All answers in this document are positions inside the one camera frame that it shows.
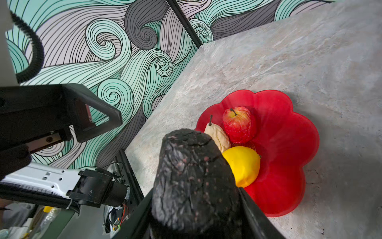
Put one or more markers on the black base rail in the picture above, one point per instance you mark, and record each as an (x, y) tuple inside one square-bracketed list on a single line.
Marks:
[(127, 175)]

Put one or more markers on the beige fake pear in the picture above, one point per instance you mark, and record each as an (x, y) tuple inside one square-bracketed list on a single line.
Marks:
[(218, 135)]

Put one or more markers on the dark fake avocado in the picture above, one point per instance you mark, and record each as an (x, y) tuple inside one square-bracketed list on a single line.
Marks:
[(194, 193)]

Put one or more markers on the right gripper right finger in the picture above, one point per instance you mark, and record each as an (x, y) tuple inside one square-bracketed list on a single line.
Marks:
[(255, 225)]

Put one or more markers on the yellow fake lemon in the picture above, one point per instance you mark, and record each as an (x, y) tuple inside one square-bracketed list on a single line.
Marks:
[(245, 164)]

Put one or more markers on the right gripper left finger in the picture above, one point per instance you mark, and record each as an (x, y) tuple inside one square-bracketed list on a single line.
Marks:
[(138, 225)]

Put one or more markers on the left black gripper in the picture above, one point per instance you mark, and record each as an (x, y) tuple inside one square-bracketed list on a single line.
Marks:
[(36, 117)]

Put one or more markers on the red fake apple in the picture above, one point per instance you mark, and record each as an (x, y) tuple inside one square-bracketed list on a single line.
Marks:
[(239, 124)]

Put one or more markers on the red flower-shaped fruit bowl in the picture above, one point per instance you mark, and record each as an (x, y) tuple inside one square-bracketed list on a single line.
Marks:
[(285, 140)]

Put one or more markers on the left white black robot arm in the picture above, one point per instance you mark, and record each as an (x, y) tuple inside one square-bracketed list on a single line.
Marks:
[(49, 185)]

